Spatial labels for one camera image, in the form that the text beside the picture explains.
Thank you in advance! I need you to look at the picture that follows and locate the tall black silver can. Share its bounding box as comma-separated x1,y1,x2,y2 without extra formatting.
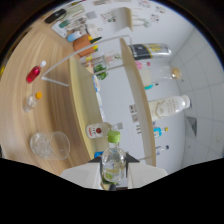
128,42,173,61

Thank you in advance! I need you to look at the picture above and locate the clear bottle red label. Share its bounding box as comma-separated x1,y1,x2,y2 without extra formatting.
85,121,124,140

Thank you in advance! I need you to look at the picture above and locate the small pink bottle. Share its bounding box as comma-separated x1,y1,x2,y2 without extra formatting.
134,60,152,70

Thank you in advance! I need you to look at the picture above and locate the potted green plant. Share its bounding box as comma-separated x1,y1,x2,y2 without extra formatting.
93,64,109,81

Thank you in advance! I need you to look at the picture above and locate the blue rim bowl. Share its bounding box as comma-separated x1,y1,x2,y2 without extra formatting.
92,74,102,93

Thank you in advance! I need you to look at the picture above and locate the glass jar cork lid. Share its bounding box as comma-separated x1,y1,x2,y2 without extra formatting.
141,64,183,86

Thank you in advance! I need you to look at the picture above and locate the wooden wall shelf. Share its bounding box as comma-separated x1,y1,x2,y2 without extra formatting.
109,6,134,32

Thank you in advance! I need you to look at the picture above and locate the white bowl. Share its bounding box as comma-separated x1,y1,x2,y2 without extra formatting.
95,92,104,108
99,107,107,123

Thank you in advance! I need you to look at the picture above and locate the light blue bottle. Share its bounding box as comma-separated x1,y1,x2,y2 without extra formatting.
153,126,170,138

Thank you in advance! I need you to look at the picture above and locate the small teal bottle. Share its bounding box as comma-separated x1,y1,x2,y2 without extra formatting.
144,83,160,91

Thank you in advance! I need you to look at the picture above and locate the white frame wooden shelf rack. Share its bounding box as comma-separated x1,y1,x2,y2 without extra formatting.
40,34,158,168

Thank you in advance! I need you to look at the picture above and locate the clear glass cup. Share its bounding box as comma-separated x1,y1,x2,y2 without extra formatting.
29,130,71,161

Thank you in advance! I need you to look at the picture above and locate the clear bottle blue cap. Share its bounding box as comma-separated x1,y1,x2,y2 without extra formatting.
155,144,170,156

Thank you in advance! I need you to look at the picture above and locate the black kettle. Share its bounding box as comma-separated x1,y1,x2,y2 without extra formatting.
44,8,67,24

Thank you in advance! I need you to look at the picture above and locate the large white bottle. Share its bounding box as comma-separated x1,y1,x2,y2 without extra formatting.
148,94,191,122

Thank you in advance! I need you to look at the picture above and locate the red liquid bottle white cap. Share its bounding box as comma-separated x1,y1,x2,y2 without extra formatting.
26,60,47,84

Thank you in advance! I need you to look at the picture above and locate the white kitchen scale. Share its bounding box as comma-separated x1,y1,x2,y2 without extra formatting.
51,21,69,38

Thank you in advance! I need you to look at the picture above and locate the orange basket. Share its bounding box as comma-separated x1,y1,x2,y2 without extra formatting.
73,33,99,58

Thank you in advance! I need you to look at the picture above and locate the clear bottle green cap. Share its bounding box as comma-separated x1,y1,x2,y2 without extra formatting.
101,130,128,184

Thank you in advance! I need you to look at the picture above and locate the small blue white bottle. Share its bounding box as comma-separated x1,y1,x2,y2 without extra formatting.
66,30,83,43

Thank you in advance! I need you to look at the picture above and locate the clear bottle orange cap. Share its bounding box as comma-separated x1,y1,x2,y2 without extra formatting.
22,91,44,113

